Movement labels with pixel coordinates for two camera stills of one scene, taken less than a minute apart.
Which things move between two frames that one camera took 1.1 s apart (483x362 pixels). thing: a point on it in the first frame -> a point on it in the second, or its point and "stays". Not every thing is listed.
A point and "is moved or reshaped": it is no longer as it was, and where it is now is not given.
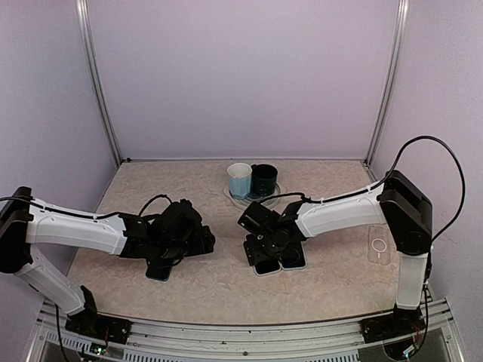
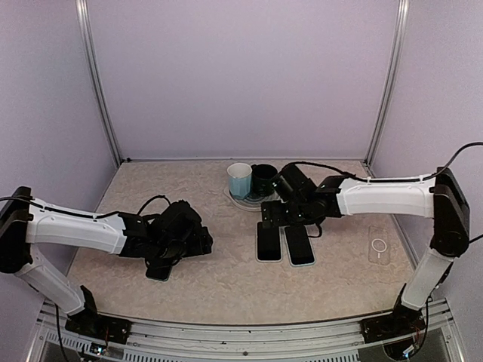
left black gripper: (203, 243) stays
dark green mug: (264, 179) stays
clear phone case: (266, 268) is moved or reshaped
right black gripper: (254, 253) -> (278, 218)
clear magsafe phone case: (379, 244) stays
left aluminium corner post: (84, 16) stays
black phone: (263, 267) is moved or reshaped
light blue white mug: (240, 180) stays
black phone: (158, 268) stays
